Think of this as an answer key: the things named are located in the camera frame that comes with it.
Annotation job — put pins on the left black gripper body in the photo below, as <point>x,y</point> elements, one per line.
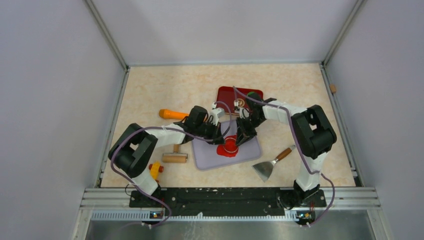
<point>209,128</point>

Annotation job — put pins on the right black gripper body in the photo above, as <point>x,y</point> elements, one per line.
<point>249,123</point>

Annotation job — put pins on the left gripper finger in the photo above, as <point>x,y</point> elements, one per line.
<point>209,137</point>
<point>219,138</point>

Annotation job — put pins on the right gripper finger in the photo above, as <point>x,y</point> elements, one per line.
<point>250,134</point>
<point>241,137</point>

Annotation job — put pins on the red dough lump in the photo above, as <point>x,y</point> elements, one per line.
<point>220,150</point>

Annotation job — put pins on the lavender plastic tray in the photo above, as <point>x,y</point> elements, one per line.
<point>206,157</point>

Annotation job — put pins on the wooden dough roller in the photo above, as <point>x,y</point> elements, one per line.
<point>175,157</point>

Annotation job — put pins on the dark red lacquer tray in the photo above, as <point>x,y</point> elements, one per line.
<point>227,95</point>

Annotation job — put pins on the metal ring cutter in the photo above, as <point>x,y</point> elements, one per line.
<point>230,147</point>

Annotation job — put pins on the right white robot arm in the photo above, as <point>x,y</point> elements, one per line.
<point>311,129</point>

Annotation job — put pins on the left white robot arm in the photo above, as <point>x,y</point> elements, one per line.
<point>131,153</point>

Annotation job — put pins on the orange plastic rolling pin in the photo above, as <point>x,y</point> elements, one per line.
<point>172,114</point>

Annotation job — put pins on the green round disc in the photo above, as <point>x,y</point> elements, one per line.
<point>254,95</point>

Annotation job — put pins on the yellow toy car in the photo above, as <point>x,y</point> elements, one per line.
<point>155,169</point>

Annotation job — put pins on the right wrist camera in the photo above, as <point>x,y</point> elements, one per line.
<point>241,109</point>

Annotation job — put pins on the metal scraper wooden handle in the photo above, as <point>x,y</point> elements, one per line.
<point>264,169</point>

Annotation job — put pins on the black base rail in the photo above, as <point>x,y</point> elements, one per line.
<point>227,202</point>

